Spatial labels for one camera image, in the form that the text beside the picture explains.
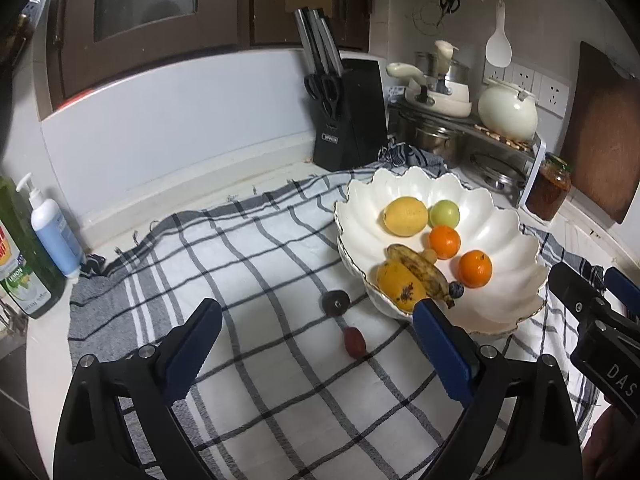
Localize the small orange mandarin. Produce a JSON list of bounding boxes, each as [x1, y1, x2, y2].
[[428, 225, 462, 260]]

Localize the dark round fruit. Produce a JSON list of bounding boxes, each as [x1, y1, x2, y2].
[[321, 290, 350, 317]]

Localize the brown wooden window frame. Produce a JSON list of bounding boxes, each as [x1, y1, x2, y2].
[[45, 0, 373, 121]]

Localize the red date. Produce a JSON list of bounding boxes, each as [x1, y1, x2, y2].
[[343, 326, 366, 358]]

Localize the white blue pump bottle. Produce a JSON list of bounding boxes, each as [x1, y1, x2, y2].
[[16, 172, 85, 278]]

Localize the steel handled knife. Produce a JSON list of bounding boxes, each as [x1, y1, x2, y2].
[[293, 8, 326, 77], [317, 8, 346, 76], [306, 8, 337, 76]]

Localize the orange with dark stem spot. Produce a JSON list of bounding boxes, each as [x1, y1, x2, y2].
[[457, 250, 494, 288]]

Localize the brown wooden cutting board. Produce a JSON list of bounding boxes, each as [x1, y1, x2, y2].
[[558, 41, 640, 225]]

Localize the steel pot lid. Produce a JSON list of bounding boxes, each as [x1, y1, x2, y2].
[[470, 152, 528, 193]]

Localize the white scalloped bowl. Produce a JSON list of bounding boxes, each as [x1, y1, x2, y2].
[[333, 166, 549, 337]]

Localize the black knife block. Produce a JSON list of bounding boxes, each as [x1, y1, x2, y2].
[[312, 58, 390, 172]]

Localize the steel kitchen rack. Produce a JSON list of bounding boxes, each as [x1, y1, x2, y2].
[[387, 100, 547, 210]]

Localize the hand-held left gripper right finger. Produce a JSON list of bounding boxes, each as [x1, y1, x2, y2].
[[412, 299, 585, 480]]

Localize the grey white checked cloth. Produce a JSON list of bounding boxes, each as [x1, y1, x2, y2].
[[67, 142, 608, 480]]

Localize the yellow lemon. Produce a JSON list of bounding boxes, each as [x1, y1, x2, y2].
[[382, 196, 430, 237]]

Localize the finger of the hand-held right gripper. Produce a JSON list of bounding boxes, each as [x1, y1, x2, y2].
[[548, 261, 618, 343], [602, 267, 640, 323]]

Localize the spotted yellow banana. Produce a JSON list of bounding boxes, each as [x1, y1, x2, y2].
[[386, 243, 456, 309]]

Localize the green dish soap bottle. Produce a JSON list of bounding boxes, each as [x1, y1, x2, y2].
[[0, 175, 67, 320]]

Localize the yellow mango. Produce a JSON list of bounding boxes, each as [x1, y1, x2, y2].
[[376, 259, 428, 313]]

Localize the person's right hand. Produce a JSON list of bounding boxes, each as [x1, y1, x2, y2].
[[584, 400, 640, 480]]

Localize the cream white kettle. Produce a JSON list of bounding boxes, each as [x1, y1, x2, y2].
[[477, 79, 539, 142]]

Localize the steel pot with cream knob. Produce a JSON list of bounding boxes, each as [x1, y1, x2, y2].
[[415, 40, 472, 86]]

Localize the white wall socket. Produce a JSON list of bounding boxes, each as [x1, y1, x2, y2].
[[534, 72, 571, 115], [505, 63, 536, 92]]

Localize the hanging black scissors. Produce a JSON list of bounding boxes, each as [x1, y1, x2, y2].
[[435, 0, 461, 28]]

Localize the cream pan with handle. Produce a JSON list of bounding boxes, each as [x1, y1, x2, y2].
[[386, 61, 473, 118]]

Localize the black handled kitchen scissors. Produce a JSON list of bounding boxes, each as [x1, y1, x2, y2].
[[303, 74, 346, 121]]

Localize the green apple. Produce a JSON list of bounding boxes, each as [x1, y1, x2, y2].
[[429, 199, 461, 228]]

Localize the large steel pot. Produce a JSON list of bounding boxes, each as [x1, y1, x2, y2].
[[397, 110, 468, 168]]

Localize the glass jar of red sauce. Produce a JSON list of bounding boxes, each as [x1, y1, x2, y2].
[[525, 152, 572, 222]]

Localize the wooden trivet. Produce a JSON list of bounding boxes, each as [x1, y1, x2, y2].
[[472, 124, 538, 153]]

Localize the white rice paddle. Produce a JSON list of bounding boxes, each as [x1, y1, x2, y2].
[[485, 0, 513, 68]]

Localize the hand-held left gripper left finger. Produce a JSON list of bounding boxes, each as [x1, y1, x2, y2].
[[52, 298, 223, 480]]

